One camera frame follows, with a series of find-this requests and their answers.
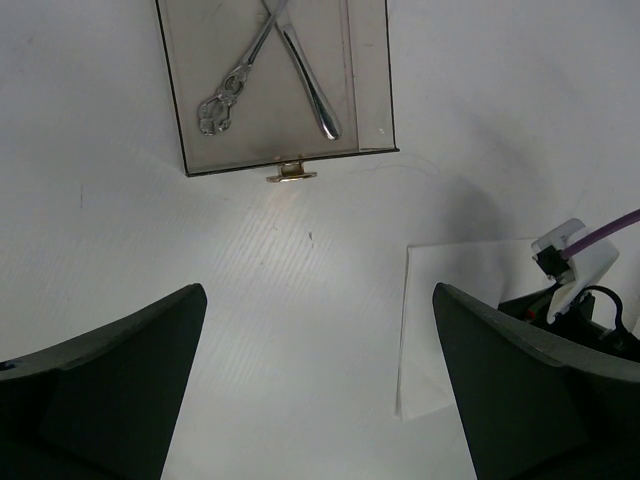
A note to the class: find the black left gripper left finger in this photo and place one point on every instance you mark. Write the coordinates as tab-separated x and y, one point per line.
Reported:
104	404

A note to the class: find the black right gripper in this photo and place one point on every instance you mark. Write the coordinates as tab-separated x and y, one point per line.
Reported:
576	323

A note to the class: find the smoked clear plastic box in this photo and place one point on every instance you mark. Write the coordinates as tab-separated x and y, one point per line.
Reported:
347	45

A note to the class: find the ornate silver fork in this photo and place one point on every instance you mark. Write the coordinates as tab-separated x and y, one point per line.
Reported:
214	113

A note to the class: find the plain silver knife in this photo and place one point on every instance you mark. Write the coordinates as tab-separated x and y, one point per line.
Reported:
324	114

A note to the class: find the gold box knob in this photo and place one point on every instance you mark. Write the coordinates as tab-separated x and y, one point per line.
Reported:
290	172

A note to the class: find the white paper napkin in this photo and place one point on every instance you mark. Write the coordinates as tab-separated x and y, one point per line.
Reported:
490	271

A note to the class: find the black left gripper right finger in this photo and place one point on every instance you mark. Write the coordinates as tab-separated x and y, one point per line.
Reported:
534	405

